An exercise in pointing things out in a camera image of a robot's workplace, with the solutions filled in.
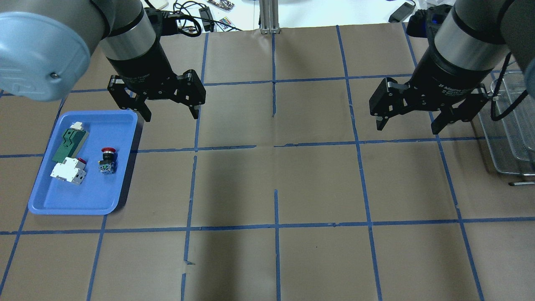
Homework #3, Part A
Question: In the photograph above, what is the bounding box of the aluminium frame post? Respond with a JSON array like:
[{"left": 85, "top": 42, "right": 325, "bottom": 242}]
[{"left": 259, "top": 0, "right": 280, "bottom": 35}]

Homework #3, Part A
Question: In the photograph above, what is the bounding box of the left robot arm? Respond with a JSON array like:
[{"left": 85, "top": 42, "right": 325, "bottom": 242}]
[{"left": 0, "top": 0, "right": 206, "bottom": 122}]

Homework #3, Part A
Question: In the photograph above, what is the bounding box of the silver wire mesh shelf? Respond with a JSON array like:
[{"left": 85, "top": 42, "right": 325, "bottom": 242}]
[{"left": 478, "top": 70, "right": 535, "bottom": 186}]

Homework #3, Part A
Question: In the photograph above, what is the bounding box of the red emergency stop button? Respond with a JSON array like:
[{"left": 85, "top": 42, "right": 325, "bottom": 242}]
[{"left": 99, "top": 147, "right": 117, "bottom": 175}]

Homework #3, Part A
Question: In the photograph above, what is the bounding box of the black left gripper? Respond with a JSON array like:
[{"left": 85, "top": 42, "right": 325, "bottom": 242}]
[{"left": 107, "top": 41, "right": 206, "bottom": 122}]

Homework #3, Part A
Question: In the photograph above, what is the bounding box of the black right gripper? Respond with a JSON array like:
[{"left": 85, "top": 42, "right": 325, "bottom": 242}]
[{"left": 369, "top": 46, "right": 490, "bottom": 135}]

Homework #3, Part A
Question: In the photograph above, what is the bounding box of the blue plastic tray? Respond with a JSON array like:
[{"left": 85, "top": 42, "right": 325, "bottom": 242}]
[{"left": 28, "top": 110, "right": 141, "bottom": 215}]

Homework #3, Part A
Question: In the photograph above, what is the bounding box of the black power adapter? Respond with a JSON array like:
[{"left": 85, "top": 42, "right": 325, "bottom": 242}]
[{"left": 388, "top": 0, "right": 417, "bottom": 23}]

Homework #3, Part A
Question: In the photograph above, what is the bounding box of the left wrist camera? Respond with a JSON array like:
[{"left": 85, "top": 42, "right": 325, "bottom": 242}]
[{"left": 144, "top": 7, "right": 179, "bottom": 38}]

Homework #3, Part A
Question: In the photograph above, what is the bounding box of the green white terminal block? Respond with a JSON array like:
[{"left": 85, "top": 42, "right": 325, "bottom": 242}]
[{"left": 52, "top": 121, "right": 89, "bottom": 163}]

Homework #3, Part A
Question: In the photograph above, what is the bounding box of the white circuit breaker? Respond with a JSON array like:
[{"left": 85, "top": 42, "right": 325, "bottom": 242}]
[{"left": 50, "top": 157, "right": 87, "bottom": 185}]

